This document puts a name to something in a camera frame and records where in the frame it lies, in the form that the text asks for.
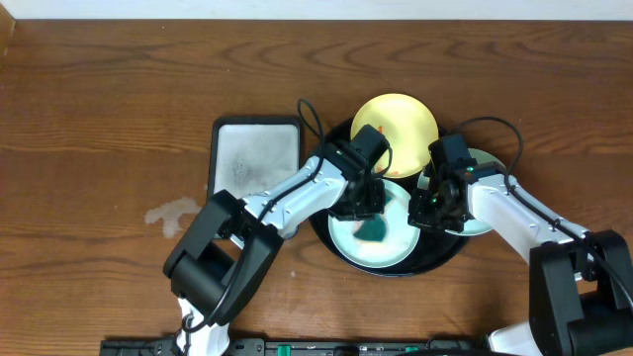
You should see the green yellow sponge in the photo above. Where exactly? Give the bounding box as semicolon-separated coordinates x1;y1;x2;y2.
353;215;388;242

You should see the mint plate with sponge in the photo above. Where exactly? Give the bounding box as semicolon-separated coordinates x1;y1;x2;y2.
328;180;420;268

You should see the yellow plate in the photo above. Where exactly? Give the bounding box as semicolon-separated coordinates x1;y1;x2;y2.
350;93;439;179

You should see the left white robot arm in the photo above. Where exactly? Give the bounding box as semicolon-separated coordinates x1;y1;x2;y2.
163;141;393;355

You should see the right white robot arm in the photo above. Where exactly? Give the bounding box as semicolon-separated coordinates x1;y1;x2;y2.
408;163;632;356

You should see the round black tray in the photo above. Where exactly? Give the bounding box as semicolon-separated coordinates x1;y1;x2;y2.
309;118;469;277

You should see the rectangular black soap tray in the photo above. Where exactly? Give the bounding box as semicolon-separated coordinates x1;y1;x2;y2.
207;116;303;199

